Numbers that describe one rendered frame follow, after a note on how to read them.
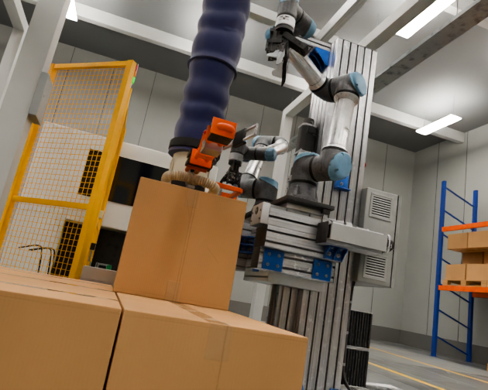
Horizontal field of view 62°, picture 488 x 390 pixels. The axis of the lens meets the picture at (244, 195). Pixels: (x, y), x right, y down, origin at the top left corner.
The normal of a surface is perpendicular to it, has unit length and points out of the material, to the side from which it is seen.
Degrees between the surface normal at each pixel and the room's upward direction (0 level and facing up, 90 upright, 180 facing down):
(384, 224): 90
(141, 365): 90
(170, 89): 90
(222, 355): 90
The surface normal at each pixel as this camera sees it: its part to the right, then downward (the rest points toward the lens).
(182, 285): 0.29, -0.18
